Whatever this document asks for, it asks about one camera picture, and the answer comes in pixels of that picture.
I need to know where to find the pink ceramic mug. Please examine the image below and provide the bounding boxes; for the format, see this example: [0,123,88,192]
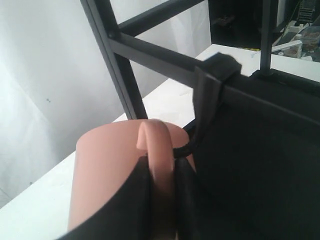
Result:
[67,119,189,240]

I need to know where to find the black metal rack frame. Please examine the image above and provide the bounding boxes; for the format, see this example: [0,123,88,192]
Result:
[81,0,320,240]

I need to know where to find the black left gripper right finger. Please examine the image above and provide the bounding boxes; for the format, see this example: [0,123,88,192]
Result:
[174,158,214,240]

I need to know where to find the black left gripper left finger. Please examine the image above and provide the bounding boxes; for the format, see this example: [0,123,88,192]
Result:
[60,156,151,240]

